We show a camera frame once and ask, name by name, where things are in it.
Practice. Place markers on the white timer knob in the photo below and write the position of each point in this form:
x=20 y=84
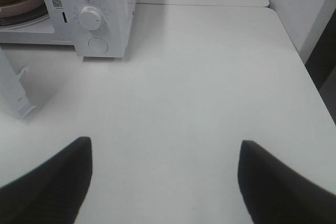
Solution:
x=90 y=18

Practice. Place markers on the white microwave oven body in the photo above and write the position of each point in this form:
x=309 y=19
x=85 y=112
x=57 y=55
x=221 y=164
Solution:
x=61 y=27

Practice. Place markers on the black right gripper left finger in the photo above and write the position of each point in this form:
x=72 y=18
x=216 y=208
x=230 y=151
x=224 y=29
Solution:
x=54 y=191

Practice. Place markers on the pink round plate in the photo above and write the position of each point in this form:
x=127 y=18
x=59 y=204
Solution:
x=20 y=7

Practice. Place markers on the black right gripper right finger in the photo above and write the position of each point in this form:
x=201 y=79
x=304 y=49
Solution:
x=274 y=193

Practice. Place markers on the round white door button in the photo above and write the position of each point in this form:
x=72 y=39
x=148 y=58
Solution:
x=98 y=45

